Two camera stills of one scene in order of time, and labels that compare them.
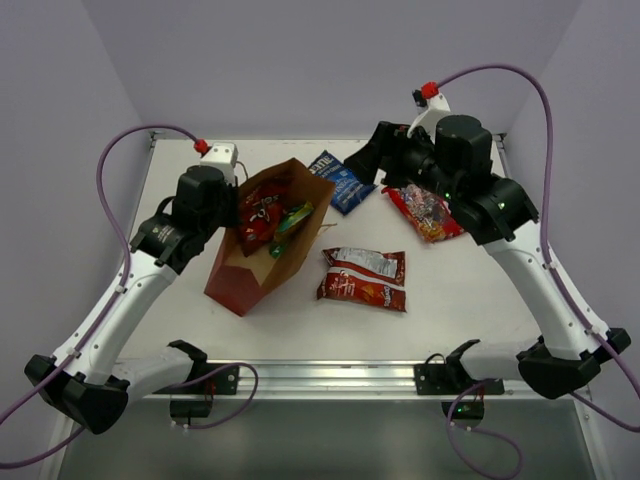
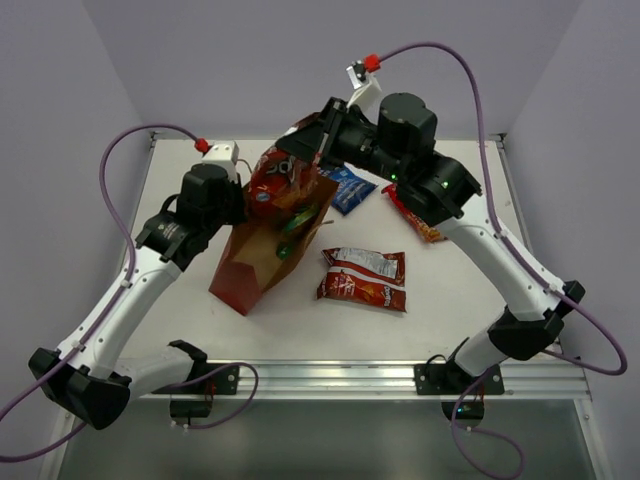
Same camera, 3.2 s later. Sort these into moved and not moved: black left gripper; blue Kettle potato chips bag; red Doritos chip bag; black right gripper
Moved: black right gripper; red Doritos chip bag
Not moved: blue Kettle potato chips bag; black left gripper
